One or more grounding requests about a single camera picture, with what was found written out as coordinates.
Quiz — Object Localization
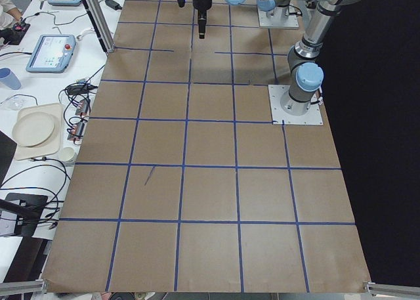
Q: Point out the blue plastic cup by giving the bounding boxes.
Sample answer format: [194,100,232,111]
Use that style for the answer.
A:
[0,68,21,90]

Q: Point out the white paper cup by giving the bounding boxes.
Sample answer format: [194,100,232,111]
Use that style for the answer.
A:
[58,147,77,166]

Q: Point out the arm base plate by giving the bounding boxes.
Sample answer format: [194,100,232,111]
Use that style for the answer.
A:
[268,85,323,125]
[257,4,299,30]

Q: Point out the black camera stand base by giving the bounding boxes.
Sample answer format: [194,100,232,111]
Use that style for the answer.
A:
[1,192,48,237]

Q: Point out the beige tray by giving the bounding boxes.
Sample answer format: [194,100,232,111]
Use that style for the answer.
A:
[12,103,62,160]

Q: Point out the near teach pendant tablet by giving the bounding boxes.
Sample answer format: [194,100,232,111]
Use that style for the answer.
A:
[26,34,76,73]

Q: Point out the black power adapter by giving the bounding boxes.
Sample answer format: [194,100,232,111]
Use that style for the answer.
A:
[104,0,122,11]

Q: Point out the beige round plate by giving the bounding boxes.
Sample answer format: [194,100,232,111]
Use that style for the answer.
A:
[12,112,54,146]

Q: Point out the aluminium frame post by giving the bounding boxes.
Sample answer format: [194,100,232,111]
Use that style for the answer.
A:
[81,0,115,54]

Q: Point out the person at side table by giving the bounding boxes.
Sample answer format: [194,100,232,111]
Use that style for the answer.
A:
[0,0,22,30]

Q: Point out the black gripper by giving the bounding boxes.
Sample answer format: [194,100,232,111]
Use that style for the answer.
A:
[193,0,212,39]

